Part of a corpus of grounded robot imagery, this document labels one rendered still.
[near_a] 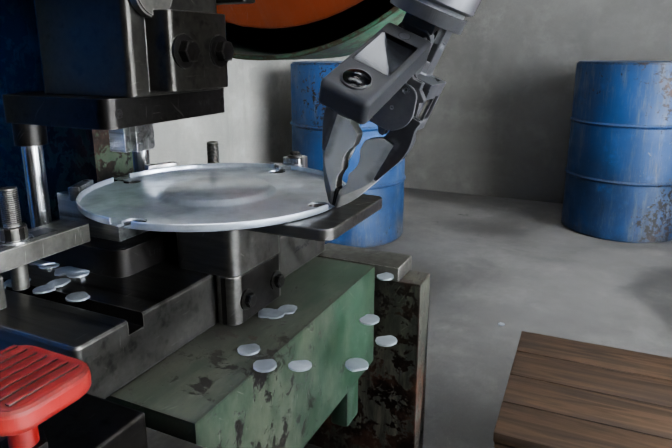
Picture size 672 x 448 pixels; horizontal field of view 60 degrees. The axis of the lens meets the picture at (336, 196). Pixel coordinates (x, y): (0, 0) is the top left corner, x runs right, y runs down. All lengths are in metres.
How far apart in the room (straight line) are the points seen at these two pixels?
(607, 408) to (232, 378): 0.74
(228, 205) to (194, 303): 0.11
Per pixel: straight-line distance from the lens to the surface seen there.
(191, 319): 0.63
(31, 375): 0.38
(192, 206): 0.61
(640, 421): 1.13
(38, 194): 0.73
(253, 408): 0.59
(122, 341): 0.56
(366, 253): 0.88
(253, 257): 0.65
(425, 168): 4.06
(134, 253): 0.66
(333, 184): 0.58
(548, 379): 1.19
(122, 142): 0.71
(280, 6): 0.99
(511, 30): 3.87
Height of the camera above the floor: 0.94
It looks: 14 degrees down
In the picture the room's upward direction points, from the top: straight up
